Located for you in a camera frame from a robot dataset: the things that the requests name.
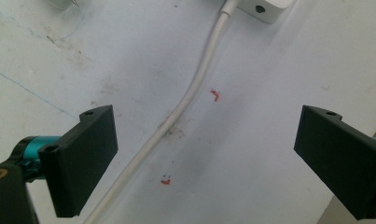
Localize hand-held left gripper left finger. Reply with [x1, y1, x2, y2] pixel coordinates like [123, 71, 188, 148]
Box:
[37, 105, 119, 218]

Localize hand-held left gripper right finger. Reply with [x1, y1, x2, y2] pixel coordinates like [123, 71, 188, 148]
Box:
[293, 105, 376, 221]

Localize white power cable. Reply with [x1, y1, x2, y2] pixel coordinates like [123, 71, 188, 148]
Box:
[82, 0, 241, 224]

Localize white power adapter block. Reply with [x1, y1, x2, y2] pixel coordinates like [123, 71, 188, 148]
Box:
[235, 0, 297, 24]

